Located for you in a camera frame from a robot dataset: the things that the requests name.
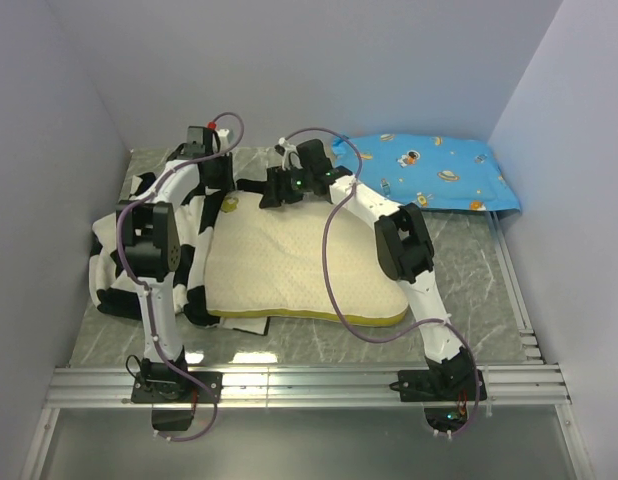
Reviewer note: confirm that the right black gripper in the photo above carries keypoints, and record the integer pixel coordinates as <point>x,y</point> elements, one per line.
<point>276,178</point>

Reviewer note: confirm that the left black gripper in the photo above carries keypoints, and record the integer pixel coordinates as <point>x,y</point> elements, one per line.
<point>227,183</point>

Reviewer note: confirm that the cream yellow pillow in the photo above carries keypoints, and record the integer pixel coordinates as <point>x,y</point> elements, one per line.
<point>294,262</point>

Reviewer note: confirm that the black white checkered pillowcase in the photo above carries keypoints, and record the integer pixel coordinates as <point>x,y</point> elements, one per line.
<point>113,293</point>

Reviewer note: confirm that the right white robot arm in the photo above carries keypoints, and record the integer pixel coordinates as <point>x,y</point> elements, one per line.
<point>405,254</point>

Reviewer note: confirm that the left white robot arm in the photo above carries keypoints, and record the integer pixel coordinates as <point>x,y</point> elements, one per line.
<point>148,246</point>

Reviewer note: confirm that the blue space print pillow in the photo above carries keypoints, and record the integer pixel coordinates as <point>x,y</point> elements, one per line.
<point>434,172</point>

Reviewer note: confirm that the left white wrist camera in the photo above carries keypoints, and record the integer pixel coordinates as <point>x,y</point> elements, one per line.
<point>221,137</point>

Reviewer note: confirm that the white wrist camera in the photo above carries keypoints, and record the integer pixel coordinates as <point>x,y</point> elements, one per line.
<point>221,137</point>
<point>288,152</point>

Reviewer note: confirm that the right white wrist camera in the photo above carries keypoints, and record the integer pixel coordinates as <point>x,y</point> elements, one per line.
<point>288,152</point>

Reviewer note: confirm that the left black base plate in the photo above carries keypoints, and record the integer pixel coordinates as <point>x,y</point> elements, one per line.
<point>178,389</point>

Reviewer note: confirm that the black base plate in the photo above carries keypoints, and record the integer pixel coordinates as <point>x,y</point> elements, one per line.
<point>178,389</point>
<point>437,386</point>

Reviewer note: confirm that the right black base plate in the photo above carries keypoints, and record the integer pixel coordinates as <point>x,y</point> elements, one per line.
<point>437,386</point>

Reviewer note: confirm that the aluminium mounting rail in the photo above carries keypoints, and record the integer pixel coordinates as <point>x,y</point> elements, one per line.
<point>262,386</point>

